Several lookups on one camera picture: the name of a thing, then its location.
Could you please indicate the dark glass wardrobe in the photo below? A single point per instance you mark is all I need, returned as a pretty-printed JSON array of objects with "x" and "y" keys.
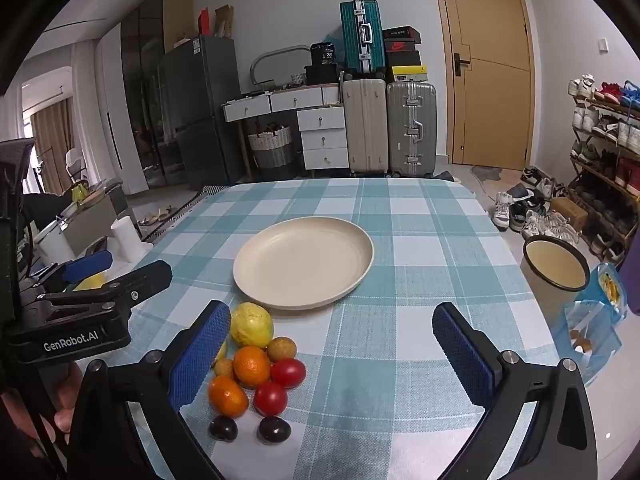
[{"x": 145, "y": 85}]

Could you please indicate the grey door mat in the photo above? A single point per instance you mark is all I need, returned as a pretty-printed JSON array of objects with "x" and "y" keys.
[{"x": 487, "y": 174}]

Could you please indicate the white dressing table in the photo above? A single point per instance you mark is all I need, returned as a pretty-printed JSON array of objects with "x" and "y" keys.
[{"x": 285, "y": 102}]

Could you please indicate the brown cardboard sheet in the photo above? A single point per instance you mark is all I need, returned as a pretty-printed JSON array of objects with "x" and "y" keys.
[{"x": 225, "y": 20}]

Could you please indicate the brown curtain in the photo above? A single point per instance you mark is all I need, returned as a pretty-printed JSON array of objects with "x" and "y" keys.
[{"x": 50, "y": 145}]

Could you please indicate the teal suitcase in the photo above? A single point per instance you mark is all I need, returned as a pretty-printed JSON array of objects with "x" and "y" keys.
[{"x": 361, "y": 37}]

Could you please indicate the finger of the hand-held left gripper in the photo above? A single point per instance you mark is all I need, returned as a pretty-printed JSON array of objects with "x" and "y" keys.
[
  {"x": 150, "y": 275},
  {"x": 90, "y": 262}
]

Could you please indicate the black and yellow shoe box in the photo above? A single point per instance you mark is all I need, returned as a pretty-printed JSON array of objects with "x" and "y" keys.
[{"x": 409, "y": 73}]

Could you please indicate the white drawer unit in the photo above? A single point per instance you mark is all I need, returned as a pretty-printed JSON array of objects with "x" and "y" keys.
[{"x": 324, "y": 137}]

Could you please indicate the dark purple plum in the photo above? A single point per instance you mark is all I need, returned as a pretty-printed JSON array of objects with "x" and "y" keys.
[
  {"x": 223, "y": 428},
  {"x": 273, "y": 430}
]

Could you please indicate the blue plastic bag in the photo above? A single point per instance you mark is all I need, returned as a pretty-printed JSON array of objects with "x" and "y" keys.
[{"x": 595, "y": 320}]

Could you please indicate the white paper roll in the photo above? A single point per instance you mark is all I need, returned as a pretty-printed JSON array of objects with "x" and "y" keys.
[
  {"x": 55, "y": 247},
  {"x": 125, "y": 237}
]

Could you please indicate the small cardboard box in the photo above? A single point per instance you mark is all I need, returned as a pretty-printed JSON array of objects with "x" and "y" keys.
[{"x": 570, "y": 212}]

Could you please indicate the orange tangerine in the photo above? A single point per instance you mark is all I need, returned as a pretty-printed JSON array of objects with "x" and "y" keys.
[
  {"x": 251, "y": 366},
  {"x": 228, "y": 396}
]

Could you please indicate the wooden door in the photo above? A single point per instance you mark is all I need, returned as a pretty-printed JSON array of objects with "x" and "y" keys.
[{"x": 485, "y": 60}]

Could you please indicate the pile of sneakers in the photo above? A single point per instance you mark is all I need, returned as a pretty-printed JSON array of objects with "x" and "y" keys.
[{"x": 530, "y": 210}]

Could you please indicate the woven laundry basket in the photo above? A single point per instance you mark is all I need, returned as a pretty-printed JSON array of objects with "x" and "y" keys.
[{"x": 270, "y": 145}]

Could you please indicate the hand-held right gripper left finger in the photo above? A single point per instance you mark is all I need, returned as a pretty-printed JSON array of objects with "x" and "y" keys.
[{"x": 200, "y": 355}]

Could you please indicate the oval mirror frame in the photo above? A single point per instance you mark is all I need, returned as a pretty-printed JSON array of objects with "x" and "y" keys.
[{"x": 260, "y": 62}]

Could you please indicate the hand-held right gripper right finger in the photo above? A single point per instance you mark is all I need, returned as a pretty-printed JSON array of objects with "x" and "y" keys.
[{"x": 462, "y": 360}]

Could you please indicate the yellow round object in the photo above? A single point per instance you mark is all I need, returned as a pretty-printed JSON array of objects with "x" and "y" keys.
[{"x": 92, "y": 282}]

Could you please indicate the brown kiwi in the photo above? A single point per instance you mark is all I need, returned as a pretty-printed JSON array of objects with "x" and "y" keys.
[
  {"x": 281, "y": 349},
  {"x": 223, "y": 367}
]

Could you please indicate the purple bag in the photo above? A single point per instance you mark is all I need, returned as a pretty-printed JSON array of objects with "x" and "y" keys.
[{"x": 631, "y": 285}]

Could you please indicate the yellow-green lemon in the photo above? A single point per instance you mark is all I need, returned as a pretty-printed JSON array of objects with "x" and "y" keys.
[
  {"x": 251, "y": 325},
  {"x": 221, "y": 352}
]

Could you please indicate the beige suitcase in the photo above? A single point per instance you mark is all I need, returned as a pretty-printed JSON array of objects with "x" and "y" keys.
[{"x": 366, "y": 125}]

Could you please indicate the cream trash bin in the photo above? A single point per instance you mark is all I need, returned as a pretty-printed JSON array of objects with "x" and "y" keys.
[{"x": 550, "y": 300}]

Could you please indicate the cream round plate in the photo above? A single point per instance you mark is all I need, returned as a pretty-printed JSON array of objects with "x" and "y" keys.
[{"x": 300, "y": 260}]

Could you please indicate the white chair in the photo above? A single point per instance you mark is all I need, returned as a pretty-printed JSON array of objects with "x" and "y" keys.
[{"x": 75, "y": 165}]

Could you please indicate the black labelled bag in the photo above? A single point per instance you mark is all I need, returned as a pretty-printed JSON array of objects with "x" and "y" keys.
[{"x": 322, "y": 52}]

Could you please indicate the person's left hand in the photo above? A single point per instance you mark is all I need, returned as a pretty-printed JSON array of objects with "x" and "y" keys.
[{"x": 65, "y": 400}]

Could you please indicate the wooden shoe rack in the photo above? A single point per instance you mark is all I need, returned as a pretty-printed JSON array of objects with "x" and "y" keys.
[{"x": 605, "y": 170}]

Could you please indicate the dark grey refrigerator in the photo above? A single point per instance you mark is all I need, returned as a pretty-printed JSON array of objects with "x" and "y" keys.
[{"x": 200, "y": 110}]

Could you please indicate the silver suitcase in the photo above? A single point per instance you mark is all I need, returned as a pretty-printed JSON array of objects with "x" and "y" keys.
[{"x": 411, "y": 127}]

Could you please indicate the red cherry tomato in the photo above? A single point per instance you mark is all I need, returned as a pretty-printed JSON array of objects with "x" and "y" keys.
[
  {"x": 270, "y": 398},
  {"x": 288, "y": 372}
]

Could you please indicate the beige slipper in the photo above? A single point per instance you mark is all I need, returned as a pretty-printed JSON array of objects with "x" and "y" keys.
[
  {"x": 147, "y": 220},
  {"x": 162, "y": 212}
]

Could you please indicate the red shoe box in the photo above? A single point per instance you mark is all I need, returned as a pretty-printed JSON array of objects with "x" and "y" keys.
[{"x": 401, "y": 46}]

